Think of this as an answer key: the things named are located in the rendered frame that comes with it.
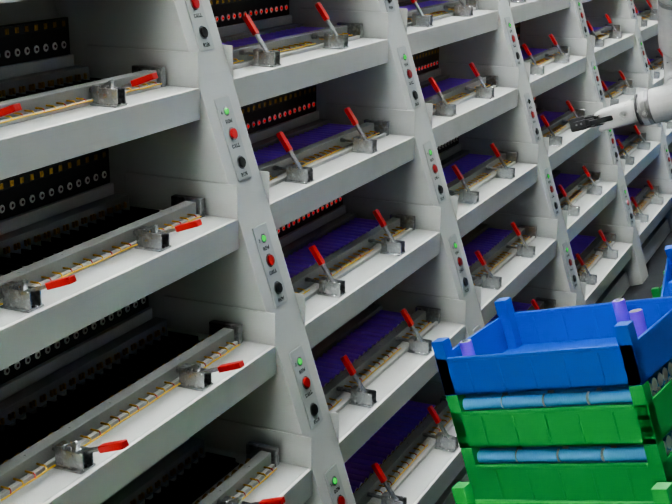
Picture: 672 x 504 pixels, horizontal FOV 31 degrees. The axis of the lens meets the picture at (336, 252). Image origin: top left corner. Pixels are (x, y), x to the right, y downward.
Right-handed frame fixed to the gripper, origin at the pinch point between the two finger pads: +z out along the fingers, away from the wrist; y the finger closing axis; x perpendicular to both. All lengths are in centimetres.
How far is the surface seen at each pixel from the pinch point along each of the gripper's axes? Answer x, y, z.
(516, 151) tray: -2.6, -5.3, 15.4
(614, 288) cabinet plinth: -54, 49, 16
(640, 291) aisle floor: -58, 57, 11
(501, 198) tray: -9.2, -34.6, 11.5
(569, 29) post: 22, 65, 14
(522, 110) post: 6.9, -5.0, 11.3
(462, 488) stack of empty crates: -28, -156, -18
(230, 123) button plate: 25, -140, 10
